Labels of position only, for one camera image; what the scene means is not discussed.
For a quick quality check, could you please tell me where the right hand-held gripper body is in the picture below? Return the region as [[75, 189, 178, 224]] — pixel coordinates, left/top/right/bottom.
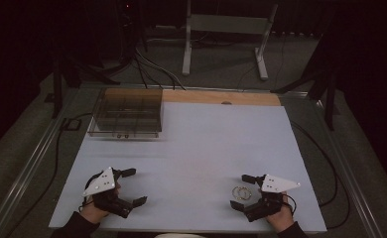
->
[[243, 174, 302, 223]]

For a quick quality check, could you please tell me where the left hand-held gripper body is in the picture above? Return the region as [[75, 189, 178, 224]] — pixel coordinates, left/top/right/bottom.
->
[[81, 167, 134, 219]]

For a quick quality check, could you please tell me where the left hand-held gripper cable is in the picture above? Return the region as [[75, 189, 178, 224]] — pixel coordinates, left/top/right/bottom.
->
[[77, 171, 105, 213]]

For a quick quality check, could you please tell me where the white table cover board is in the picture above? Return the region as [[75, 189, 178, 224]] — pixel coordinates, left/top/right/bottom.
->
[[48, 101, 328, 234]]

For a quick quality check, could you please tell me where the bundle of floor cables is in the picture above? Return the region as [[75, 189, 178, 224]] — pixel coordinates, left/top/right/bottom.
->
[[133, 46, 188, 91]]

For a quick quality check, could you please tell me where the black tripod stand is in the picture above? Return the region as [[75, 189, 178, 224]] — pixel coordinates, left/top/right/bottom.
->
[[270, 29, 339, 132], [44, 46, 121, 121]]

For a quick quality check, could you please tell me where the long black floor cable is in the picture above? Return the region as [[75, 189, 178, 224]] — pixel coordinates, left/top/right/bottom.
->
[[290, 119, 352, 230], [4, 112, 94, 238]]

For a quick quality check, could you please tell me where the person's right hand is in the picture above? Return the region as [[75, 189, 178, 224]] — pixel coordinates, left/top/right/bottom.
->
[[265, 194, 297, 234]]

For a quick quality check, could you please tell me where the thin gold hoop ring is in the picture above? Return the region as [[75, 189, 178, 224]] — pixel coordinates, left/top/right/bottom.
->
[[231, 185, 246, 199], [239, 187, 253, 201]]

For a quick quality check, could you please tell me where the grey metal stand frame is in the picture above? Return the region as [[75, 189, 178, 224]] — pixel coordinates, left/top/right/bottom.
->
[[181, 0, 279, 81]]

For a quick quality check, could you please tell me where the person's left hand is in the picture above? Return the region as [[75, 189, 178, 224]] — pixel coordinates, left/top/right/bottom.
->
[[79, 182, 122, 226]]

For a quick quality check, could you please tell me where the aluminium floor rail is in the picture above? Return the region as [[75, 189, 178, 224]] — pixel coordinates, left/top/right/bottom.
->
[[314, 98, 386, 238], [0, 88, 81, 238]]

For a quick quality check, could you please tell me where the hand-held gripper cable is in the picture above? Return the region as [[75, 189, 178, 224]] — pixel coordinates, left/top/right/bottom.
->
[[281, 192, 298, 214], [77, 171, 105, 213]]

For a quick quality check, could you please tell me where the black floor socket box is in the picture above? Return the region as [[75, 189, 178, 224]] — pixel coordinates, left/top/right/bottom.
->
[[62, 117, 82, 132]]

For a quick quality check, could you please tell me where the clear plastic compartment box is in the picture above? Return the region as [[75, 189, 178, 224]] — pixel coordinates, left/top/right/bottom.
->
[[87, 87, 165, 139]]

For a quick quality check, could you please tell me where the right hand-held gripper cable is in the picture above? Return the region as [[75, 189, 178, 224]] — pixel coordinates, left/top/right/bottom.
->
[[281, 192, 298, 214]]

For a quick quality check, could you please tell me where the pale rounded object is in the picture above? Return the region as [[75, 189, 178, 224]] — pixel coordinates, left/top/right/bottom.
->
[[154, 232, 208, 238]]

